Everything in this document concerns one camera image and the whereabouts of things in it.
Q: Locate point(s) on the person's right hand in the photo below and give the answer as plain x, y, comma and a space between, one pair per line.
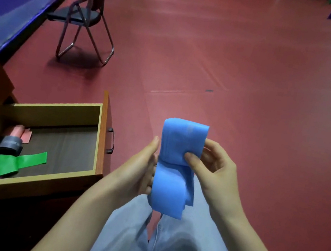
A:
222, 181

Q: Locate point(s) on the person's left hand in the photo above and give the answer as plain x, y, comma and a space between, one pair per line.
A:
137, 176

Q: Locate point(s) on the blue resistance band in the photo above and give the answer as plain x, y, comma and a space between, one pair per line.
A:
182, 139

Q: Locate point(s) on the person's left forearm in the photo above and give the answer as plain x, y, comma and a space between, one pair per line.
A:
77, 226

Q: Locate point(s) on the person's left leg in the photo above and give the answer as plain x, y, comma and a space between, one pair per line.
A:
122, 241

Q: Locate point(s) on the pink resistance band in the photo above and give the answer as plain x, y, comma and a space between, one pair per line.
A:
19, 130

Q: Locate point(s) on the grey resistance band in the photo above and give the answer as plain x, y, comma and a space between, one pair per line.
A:
9, 144

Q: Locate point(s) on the metal frame chair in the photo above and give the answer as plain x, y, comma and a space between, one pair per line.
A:
76, 15

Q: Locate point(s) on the wooden drawer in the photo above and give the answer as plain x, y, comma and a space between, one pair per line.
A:
62, 150

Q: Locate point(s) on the green resistance band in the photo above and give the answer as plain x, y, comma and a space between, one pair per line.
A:
5, 164

